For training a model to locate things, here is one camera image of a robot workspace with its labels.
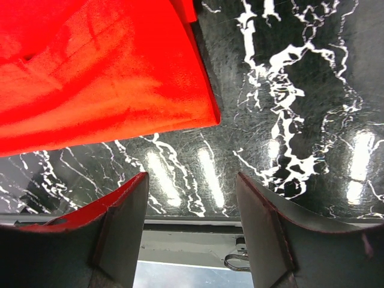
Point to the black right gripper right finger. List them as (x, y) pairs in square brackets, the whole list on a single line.
[(290, 246)]

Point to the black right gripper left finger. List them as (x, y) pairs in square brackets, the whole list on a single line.
[(95, 246)]

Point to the red t shirt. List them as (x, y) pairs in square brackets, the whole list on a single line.
[(83, 72)]

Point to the red plastic bin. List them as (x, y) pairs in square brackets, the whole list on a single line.
[(185, 10)]

